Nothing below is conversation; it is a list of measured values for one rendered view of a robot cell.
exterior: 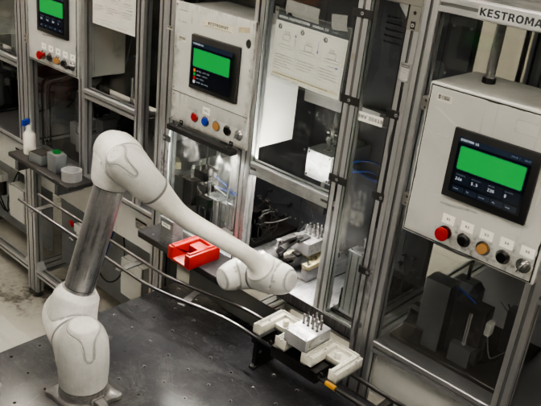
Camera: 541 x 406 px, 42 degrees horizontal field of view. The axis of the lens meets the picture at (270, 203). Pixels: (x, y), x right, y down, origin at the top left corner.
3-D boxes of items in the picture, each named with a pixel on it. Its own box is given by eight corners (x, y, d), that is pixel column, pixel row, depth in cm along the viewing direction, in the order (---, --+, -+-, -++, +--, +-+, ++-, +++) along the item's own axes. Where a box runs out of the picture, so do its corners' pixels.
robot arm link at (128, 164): (175, 181, 211) (159, 164, 222) (135, 142, 200) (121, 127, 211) (143, 212, 210) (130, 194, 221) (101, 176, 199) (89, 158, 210)
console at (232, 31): (164, 119, 278) (170, 0, 259) (217, 109, 298) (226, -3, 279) (239, 152, 253) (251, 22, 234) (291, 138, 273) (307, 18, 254)
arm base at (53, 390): (82, 428, 216) (81, 415, 213) (43, 392, 229) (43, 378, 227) (130, 403, 228) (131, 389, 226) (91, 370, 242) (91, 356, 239)
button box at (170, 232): (158, 241, 282) (159, 214, 278) (173, 236, 288) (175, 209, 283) (171, 249, 278) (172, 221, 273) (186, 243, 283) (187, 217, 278)
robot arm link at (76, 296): (44, 358, 229) (31, 322, 247) (92, 359, 238) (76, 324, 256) (109, 138, 209) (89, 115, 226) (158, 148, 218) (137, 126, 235)
